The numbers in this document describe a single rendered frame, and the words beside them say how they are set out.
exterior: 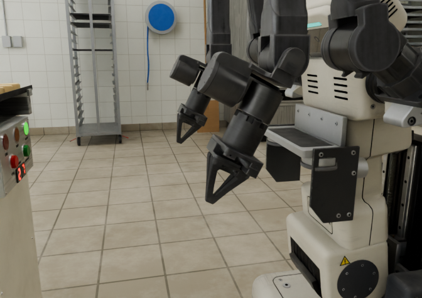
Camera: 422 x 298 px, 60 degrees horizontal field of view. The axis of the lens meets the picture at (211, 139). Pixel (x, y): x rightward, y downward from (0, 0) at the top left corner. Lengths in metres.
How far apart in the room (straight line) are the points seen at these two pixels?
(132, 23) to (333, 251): 4.36
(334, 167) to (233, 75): 0.32
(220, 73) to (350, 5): 0.22
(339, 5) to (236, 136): 0.26
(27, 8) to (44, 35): 0.34
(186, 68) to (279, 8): 0.45
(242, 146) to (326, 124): 0.31
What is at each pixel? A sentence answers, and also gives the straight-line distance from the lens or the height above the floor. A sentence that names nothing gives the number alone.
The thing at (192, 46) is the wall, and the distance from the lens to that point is 5.00.
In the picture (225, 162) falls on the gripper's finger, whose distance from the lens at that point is 0.56.
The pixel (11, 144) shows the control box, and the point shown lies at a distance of 0.95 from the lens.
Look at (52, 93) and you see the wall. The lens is 5.03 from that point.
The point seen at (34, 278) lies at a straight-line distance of 1.25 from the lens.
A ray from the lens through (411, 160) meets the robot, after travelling 0.98.
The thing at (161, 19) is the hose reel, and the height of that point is 1.42.
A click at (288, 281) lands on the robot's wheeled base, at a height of 0.28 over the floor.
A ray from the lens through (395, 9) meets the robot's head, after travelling 0.83.
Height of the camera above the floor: 1.00
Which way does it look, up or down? 13 degrees down
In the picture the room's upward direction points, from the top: straight up
